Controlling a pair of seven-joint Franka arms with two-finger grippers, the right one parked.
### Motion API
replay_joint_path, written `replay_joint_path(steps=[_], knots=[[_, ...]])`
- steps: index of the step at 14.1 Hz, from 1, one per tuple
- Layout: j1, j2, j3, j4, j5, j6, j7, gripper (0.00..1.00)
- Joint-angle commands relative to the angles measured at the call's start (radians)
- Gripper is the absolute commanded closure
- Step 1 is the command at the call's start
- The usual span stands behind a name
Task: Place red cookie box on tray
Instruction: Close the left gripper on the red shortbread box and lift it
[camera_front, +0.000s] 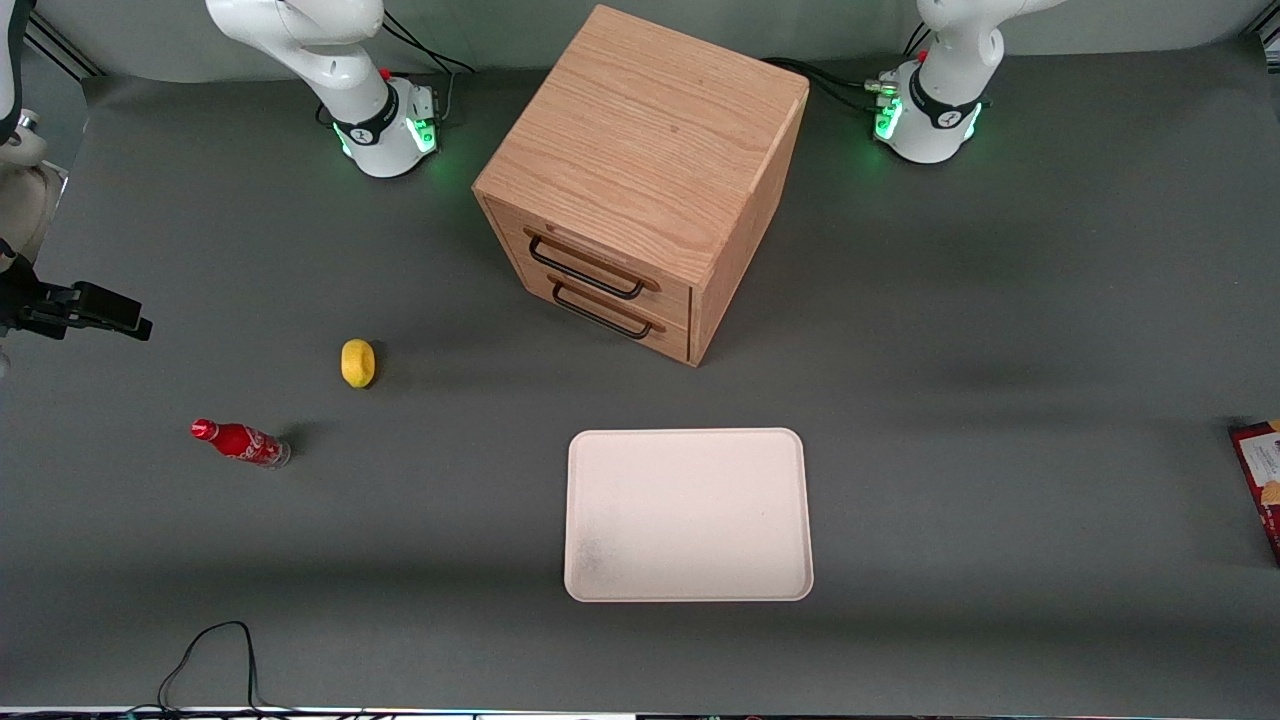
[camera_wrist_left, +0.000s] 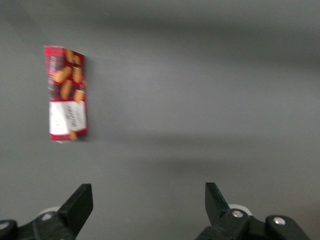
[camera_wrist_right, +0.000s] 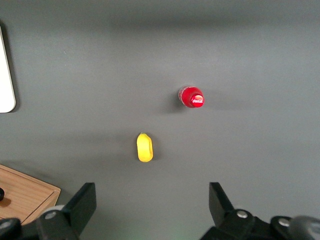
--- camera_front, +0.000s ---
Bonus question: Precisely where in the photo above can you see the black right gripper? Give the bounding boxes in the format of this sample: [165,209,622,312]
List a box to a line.
[0,255,154,342]

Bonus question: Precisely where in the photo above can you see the red cookie box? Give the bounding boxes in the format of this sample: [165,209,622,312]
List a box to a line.
[1229,419,1280,569]

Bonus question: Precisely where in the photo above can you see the cream rectangular tray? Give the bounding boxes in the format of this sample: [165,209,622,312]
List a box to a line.
[563,428,815,604]

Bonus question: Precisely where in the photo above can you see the red cola bottle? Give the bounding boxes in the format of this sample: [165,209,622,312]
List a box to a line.
[190,418,292,469]

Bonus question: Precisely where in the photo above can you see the yellow lemon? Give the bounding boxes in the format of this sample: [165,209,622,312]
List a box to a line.
[340,338,378,389]

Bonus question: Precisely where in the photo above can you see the wooden drawer cabinet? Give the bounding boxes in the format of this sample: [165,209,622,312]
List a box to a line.
[472,4,811,368]

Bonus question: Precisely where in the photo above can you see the aluminium frame rail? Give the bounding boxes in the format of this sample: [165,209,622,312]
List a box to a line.
[22,12,103,81]

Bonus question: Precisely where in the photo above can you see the thin black looped cable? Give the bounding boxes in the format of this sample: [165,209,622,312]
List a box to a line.
[125,620,301,717]

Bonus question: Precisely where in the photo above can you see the black right arm base cables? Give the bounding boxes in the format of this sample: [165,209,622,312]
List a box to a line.
[380,12,478,126]

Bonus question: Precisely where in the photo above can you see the black arm base cables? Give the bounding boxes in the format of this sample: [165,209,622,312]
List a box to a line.
[380,12,478,126]
[762,56,893,117]

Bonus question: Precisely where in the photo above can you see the wooden drawer with black handle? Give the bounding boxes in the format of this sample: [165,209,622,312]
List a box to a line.
[484,197,695,327]
[498,262,693,365]

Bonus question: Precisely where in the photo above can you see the black left arm base cables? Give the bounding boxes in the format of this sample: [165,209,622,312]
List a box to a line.
[762,56,893,117]

